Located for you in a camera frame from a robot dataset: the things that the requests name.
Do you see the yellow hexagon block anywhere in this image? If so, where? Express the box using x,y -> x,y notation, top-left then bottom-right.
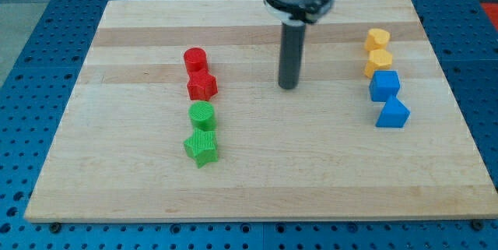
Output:
363,49 -> 393,79

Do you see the red star block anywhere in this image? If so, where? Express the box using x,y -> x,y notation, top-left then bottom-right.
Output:
187,69 -> 218,101

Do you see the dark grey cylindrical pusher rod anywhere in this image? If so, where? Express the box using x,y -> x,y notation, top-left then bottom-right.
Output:
278,23 -> 306,90

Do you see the yellow heart block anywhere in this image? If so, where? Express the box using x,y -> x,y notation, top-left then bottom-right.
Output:
364,28 -> 391,51

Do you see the light wooden board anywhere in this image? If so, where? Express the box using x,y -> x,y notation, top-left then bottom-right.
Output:
25,0 -> 497,223

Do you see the blue triangle block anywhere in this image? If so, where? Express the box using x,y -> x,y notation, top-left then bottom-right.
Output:
376,96 -> 411,128

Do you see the green cylinder block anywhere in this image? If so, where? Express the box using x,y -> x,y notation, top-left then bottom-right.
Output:
188,100 -> 217,131

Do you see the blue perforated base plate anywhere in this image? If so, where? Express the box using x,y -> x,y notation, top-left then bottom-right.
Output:
1,0 -> 497,249

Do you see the red cylinder block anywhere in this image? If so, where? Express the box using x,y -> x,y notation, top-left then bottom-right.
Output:
183,47 -> 209,75

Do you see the green star block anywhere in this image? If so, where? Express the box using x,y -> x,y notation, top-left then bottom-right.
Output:
184,128 -> 219,169

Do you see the blue cube block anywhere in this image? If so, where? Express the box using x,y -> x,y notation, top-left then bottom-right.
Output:
369,70 -> 401,102

